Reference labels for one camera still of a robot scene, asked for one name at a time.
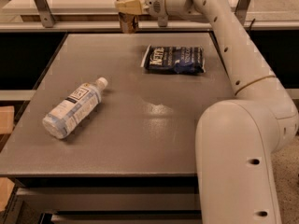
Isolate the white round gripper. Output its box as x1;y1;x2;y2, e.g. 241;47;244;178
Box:
115;0;167;17

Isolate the orange soda can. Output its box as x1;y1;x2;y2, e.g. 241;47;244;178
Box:
118;11;138;34

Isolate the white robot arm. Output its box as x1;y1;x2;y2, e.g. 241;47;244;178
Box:
115;0;298;224

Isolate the blue chip bag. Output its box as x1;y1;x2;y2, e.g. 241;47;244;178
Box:
141;45;206;75

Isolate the clear plastic water bottle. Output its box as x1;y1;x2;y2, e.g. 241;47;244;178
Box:
42;77;108;139

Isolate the cardboard box at left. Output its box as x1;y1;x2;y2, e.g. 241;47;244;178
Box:
0;105;15;134

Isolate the grey table drawer front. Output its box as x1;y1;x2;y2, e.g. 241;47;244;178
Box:
17;187;200;212

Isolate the middle metal shelf bracket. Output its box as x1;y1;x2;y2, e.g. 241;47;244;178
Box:
158;16;168;28

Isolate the metal shelf bracket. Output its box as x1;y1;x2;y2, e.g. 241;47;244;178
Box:
235;0;251;25
158;16;168;28
34;0;55;28

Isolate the left metal shelf bracket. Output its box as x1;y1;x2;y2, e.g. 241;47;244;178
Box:
34;0;55;28

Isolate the right metal shelf bracket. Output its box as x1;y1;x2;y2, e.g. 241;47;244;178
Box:
235;0;251;25

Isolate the black cable at right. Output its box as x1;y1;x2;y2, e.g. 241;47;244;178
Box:
246;18;256;45

